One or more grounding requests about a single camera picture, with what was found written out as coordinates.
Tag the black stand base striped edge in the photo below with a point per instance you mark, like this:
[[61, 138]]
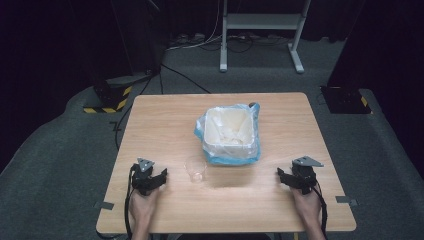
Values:
[[110, 96]]

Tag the bin with blue bag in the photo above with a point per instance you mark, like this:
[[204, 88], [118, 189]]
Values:
[[230, 156]]

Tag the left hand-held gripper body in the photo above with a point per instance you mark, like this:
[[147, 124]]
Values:
[[144, 178]]

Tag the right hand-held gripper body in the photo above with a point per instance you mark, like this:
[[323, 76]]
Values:
[[304, 175]]

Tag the person's right hand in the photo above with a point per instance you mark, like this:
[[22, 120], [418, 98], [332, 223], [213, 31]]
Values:
[[306, 206]]

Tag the clear plastic cup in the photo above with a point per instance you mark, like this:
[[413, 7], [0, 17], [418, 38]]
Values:
[[196, 171]]

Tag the grey tape strip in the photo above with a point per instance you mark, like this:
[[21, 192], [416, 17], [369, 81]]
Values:
[[104, 205], [346, 200]]

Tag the white square trash bin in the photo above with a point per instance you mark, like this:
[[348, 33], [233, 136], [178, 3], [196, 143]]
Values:
[[230, 128]]

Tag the person's left hand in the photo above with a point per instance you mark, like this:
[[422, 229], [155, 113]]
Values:
[[143, 208]]

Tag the white metal stand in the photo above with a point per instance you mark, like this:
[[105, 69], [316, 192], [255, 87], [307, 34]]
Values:
[[263, 23]]

